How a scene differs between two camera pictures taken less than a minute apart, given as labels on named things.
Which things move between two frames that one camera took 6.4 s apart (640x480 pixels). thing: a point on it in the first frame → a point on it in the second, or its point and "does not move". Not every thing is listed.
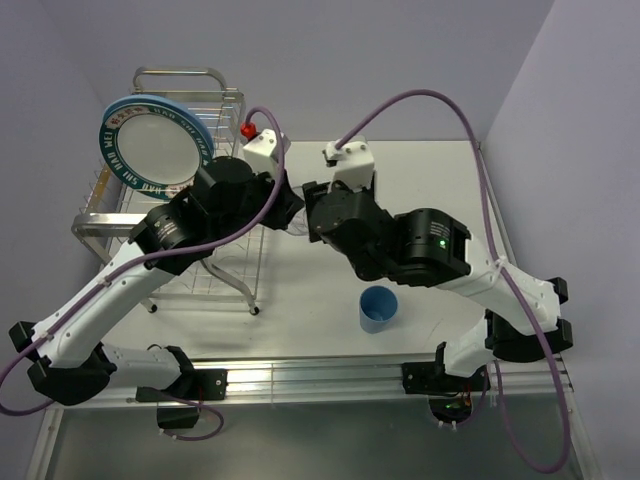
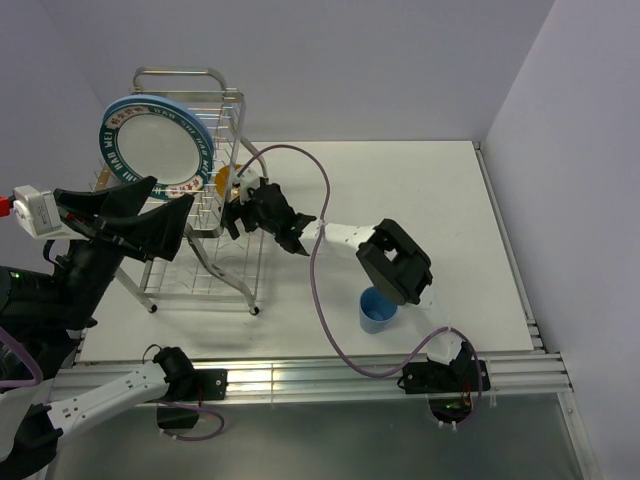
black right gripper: (312, 189) → (232, 212)
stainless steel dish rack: (231, 271) does not move
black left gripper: (285, 207) → (161, 228)
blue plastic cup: (377, 307) does not move
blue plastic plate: (150, 98) does not move
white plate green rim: (153, 150) does not move
